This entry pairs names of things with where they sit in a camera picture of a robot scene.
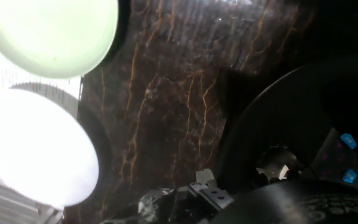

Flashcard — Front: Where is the black steering wheel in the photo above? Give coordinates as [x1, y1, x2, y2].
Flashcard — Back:
[214, 55, 358, 195]

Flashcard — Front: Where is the white round plate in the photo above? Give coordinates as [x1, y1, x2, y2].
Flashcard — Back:
[0, 88, 100, 208]
[0, 0, 119, 79]

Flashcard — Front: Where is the aluminium frame post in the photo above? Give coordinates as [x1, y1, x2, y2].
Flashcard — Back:
[35, 205, 65, 224]

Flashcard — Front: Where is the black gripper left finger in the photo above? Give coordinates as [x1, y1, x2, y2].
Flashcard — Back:
[188, 169, 235, 210]

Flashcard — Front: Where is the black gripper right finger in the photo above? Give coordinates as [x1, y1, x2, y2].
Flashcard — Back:
[255, 146, 296, 187]

